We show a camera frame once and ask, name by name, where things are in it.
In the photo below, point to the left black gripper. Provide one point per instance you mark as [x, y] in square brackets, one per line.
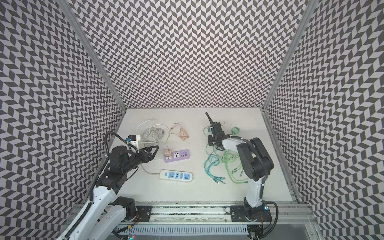
[148, 153]

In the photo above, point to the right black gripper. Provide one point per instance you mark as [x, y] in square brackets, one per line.
[215, 130]

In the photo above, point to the pink charger plug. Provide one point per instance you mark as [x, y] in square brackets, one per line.
[167, 153]

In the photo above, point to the purple power strip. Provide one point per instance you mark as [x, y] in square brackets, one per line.
[177, 156]

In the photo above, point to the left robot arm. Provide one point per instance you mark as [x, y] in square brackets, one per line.
[104, 209]

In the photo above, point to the green charger plug far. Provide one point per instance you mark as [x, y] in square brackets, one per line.
[235, 130]

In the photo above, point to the white blue power strip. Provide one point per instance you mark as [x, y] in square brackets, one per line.
[177, 176]

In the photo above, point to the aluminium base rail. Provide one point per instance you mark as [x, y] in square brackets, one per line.
[233, 212]

